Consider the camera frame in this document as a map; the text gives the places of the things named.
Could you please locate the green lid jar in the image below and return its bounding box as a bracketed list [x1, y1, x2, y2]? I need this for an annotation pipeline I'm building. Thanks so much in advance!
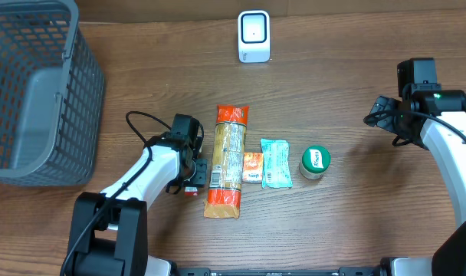
[299, 145, 331, 180]

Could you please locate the grey plastic shopping basket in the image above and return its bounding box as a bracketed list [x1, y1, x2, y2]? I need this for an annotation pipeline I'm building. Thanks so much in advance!
[0, 0, 105, 186]

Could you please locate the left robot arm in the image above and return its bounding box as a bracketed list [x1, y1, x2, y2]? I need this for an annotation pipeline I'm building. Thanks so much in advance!
[60, 113, 207, 276]

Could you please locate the teal wet wipes pack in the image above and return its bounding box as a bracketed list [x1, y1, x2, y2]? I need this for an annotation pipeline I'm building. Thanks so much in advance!
[261, 138, 293, 189]

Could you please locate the white barcode scanner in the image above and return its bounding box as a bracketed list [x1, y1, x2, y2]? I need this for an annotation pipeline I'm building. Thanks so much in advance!
[238, 10, 271, 63]

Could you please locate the orange tissue pack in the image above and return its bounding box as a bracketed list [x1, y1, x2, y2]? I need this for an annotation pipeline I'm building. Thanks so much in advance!
[242, 153, 264, 183]

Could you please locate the small red white item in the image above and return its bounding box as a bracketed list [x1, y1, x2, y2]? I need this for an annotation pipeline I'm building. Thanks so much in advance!
[184, 187, 199, 196]

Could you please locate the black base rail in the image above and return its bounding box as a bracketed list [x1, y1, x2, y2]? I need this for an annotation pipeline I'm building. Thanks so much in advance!
[171, 266, 387, 276]

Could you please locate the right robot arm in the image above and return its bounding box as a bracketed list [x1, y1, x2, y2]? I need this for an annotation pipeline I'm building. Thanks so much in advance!
[363, 57, 466, 276]

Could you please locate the red orange snack bag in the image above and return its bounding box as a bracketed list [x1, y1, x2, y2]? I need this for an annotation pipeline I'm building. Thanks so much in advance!
[204, 105, 249, 219]

